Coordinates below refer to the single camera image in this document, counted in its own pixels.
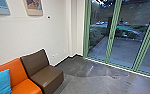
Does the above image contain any white wall outlet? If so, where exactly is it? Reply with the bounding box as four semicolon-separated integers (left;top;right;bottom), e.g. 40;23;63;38
54;52;60;57

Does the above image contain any orange sofa seat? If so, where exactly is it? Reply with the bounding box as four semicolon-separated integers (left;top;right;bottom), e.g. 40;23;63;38
0;57;44;94

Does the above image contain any brown sofa seat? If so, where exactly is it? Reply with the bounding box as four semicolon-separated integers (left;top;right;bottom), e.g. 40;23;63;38
19;48;65;94

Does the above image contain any green framed glass door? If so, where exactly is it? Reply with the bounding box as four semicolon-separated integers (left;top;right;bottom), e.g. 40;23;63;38
82;0;150;80

